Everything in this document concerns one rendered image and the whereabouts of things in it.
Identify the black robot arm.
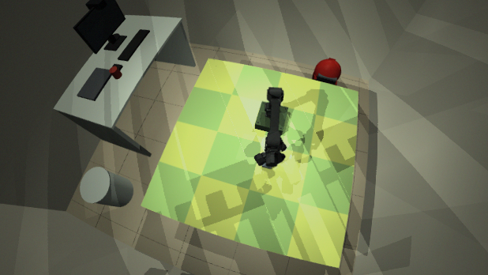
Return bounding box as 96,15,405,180
265,87,285,168

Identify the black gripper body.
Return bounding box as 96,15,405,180
254,143,287,166

